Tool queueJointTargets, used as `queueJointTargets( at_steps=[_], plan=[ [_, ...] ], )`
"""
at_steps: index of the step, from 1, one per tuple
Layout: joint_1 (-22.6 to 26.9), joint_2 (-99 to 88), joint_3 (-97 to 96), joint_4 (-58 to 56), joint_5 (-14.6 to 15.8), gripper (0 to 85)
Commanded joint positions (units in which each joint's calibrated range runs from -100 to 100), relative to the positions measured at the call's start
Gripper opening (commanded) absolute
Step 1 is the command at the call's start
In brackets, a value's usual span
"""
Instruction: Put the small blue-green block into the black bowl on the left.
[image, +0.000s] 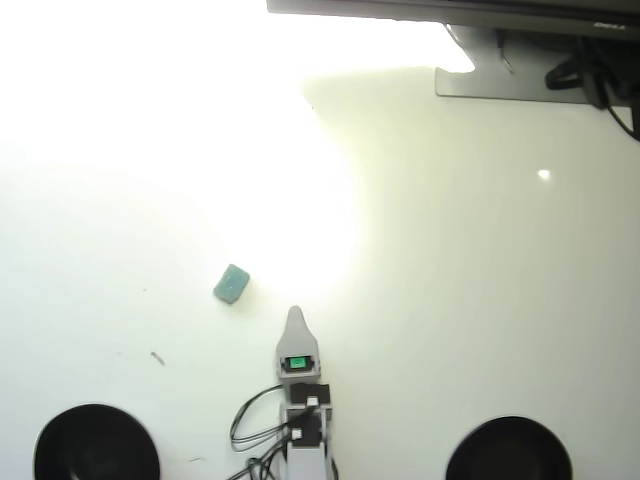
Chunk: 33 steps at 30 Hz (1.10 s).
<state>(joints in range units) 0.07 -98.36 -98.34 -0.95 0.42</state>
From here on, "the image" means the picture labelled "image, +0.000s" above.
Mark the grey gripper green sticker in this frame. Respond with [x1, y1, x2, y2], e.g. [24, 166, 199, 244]
[275, 305, 322, 383]

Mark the thin grey cable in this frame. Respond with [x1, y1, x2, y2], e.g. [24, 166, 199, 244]
[494, 29, 515, 75]

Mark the blue cube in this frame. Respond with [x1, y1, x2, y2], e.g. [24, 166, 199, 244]
[213, 263, 251, 305]

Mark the black robot servo cable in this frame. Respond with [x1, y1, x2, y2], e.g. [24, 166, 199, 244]
[229, 383, 294, 454]
[219, 435, 292, 480]

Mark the black monitor cable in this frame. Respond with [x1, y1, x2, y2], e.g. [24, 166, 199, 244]
[602, 74, 640, 142]

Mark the black looped cable bundle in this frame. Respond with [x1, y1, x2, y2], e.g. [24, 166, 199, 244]
[543, 52, 585, 92]

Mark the black bowl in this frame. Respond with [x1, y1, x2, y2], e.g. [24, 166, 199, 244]
[444, 415, 575, 480]
[33, 403, 162, 480]

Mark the dark Dell monitor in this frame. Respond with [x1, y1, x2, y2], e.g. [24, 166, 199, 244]
[266, 0, 640, 39]

